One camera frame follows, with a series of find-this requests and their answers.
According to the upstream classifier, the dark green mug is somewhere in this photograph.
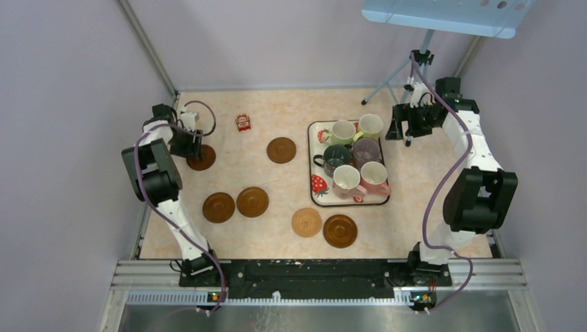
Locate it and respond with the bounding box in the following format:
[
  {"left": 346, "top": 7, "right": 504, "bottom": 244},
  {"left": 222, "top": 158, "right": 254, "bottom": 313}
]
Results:
[{"left": 312, "top": 145, "right": 352, "bottom": 177}]

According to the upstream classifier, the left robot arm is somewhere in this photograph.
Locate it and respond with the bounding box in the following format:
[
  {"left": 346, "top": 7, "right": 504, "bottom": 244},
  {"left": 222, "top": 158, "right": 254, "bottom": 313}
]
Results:
[{"left": 121, "top": 104, "right": 222, "bottom": 286}]

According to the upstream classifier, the yellow-green mug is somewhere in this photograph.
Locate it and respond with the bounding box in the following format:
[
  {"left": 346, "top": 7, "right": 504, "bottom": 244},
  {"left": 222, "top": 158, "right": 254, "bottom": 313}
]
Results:
[{"left": 352, "top": 113, "right": 384, "bottom": 142}]

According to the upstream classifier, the light blue panel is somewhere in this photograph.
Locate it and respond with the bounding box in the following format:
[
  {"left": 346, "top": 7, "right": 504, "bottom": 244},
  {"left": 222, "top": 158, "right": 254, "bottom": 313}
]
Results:
[{"left": 361, "top": 0, "right": 535, "bottom": 39}]

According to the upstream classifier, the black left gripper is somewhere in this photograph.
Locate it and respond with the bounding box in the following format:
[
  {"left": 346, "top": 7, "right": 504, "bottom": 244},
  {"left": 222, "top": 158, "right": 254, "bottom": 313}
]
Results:
[{"left": 168, "top": 126, "right": 202, "bottom": 160}]

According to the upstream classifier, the dark brown wooden coaster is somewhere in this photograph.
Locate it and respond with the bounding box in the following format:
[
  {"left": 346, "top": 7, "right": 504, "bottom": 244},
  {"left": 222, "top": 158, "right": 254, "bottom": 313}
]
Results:
[{"left": 266, "top": 137, "right": 297, "bottom": 164}]

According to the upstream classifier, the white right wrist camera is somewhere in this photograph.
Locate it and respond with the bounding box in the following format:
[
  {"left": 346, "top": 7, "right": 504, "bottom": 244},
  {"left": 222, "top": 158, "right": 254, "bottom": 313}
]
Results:
[{"left": 404, "top": 77, "right": 435, "bottom": 108}]

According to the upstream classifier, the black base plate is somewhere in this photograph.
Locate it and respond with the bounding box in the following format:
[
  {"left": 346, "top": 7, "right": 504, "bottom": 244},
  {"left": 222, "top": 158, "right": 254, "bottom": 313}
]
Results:
[{"left": 170, "top": 259, "right": 452, "bottom": 299}]

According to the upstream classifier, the dark brown round coaster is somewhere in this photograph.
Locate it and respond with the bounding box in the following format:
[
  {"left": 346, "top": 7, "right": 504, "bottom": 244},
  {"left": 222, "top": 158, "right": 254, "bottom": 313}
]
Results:
[{"left": 323, "top": 214, "right": 358, "bottom": 248}]

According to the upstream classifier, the light blue tripod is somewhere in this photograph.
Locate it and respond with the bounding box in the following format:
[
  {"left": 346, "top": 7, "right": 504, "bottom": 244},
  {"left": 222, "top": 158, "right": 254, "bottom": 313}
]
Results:
[{"left": 361, "top": 29, "right": 434, "bottom": 147}]

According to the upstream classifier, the woven rattan coaster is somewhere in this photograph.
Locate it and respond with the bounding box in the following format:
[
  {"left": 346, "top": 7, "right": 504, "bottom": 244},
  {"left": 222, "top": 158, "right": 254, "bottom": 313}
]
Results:
[{"left": 291, "top": 207, "right": 322, "bottom": 238}]

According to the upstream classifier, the light green mug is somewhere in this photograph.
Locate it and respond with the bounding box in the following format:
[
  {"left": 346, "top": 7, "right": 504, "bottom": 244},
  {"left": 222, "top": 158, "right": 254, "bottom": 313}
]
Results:
[{"left": 322, "top": 120, "right": 356, "bottom": 145}]

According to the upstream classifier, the aluminium frame rail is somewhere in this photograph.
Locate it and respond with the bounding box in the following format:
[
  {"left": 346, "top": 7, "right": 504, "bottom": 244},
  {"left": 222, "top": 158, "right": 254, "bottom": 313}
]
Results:
[{"left": 100, "top": 259, "right": 545, "bottom": 331}]

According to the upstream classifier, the white strawberry tray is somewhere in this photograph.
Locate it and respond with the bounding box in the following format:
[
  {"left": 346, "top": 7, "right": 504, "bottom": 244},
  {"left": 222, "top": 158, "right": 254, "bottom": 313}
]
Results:
[{"left": 307, "top": 120, "right": 391, "bottom": 208}]

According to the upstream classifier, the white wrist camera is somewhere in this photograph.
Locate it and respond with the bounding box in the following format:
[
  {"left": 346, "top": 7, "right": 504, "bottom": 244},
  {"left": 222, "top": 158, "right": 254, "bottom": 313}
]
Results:
[
  {"left": 404, "top": 77, "right": 435, "bottom": 108},
  {"left": 178, "top": 106, "right": 199, "bottom": 132}
]

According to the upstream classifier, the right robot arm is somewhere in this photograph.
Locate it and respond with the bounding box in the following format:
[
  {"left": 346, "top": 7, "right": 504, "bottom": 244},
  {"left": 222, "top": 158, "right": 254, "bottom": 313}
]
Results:
[{"left": 386, "top": 77, "right": 518, "bottom": 285}]

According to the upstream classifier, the brown wooden round coaster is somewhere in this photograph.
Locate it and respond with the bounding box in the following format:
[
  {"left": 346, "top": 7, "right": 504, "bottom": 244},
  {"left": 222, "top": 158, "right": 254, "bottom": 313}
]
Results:
[{"left": 186, "top": 145, "right": 216, "bottom": 172}]

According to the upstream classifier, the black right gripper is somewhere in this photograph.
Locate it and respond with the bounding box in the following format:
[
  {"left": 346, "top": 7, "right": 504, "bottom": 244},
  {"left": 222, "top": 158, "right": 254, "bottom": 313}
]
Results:
[{"left": 386, "top": 102, "right": 440, "bottom": 140}]

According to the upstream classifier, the pale pink mug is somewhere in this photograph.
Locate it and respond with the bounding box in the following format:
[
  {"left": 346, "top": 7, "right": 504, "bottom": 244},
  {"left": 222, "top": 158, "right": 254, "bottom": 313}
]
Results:
[{"left": 332, "top": 165, "right": 368, "bottom": 203}]

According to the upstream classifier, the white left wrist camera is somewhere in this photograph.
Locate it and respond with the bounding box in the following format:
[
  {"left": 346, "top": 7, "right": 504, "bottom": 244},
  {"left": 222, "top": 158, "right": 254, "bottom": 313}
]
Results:
[{"left": 178, "top": 106, "right": 199, "bottom": 132}]

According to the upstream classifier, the red snack packet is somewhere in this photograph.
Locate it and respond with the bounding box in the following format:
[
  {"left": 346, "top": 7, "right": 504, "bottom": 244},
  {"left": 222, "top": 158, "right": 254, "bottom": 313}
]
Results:
[{"left": 235, "top": 114, "right": 251, "bottom": 132}]

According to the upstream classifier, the purple mug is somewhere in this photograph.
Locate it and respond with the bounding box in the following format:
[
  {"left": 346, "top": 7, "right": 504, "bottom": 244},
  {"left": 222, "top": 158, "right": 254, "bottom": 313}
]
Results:
[{"left": 352, "top": 138, "right": 381, "bottom": 170}]

